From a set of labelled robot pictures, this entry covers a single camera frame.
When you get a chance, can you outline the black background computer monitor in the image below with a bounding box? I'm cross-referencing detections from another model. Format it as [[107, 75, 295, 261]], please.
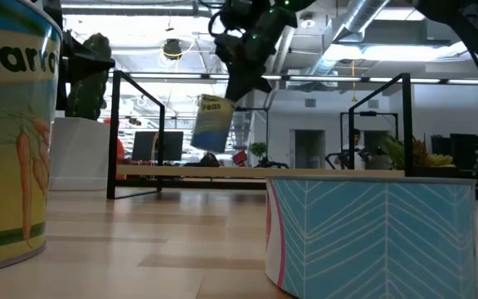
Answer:
[[130, 130, 185, 162]]

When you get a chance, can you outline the linear ceiling light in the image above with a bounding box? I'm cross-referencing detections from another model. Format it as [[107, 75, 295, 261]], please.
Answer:
[[129, 72, 284, 81], [287, 76, 478, 86]]

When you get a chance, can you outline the small background potted plant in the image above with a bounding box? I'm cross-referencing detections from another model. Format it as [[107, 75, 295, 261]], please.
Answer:
[[250, 141, 268, 168]]

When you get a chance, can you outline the dark background monitor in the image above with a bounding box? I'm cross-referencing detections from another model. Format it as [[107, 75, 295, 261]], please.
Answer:
[[430, 133, 478, 169]]

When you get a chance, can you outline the white hexagonal plant pot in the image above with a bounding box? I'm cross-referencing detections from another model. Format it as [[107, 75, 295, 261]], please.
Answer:
[[48, 116, 111, 192]]

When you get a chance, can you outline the black background rack frame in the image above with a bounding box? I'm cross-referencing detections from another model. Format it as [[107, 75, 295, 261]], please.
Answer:
[[339, 110, 400, 170]]

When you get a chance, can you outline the blue chevron short can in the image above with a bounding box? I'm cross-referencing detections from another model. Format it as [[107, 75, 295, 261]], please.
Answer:
[[265, 174, 478, 299]]

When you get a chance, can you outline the dark round plant pot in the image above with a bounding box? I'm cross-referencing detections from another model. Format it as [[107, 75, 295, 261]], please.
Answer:
[[412, 165, 461, 179]]

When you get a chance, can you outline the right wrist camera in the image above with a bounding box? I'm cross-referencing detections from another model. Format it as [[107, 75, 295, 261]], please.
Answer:
[[212, 31, 246, 63]]

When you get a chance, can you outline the small succulent plant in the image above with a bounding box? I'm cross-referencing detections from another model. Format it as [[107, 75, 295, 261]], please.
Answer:
[[382, 133, 456, 169]]

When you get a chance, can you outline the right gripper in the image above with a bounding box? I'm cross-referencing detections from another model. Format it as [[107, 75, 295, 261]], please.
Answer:
[[225, 31, 284, 103]]

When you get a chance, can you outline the black frame wooden shelf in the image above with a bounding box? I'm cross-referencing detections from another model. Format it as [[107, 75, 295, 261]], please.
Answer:
[[105, 70, 415, 201]]

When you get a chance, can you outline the carrots label food can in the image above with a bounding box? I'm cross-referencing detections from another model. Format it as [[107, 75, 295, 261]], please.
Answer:
[[0, 0, 64, 276]]

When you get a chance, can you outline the green cactus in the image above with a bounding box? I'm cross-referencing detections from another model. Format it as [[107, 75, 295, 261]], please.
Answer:
[[65, 32, 113, 121]]

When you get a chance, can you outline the peas label food can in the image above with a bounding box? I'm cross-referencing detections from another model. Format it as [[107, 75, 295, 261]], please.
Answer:
[[190, 93, 237, 154]]

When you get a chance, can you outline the silver ventilation duct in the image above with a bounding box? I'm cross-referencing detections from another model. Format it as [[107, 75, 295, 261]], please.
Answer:
[[309, 0, 392, 76]]

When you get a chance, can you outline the black ceiling device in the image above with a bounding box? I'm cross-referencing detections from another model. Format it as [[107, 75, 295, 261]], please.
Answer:
[[162, 37, 183, 61]]

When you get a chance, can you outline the person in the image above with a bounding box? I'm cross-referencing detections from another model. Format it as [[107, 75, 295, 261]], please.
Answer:
[[333, 128, 368, 170]]

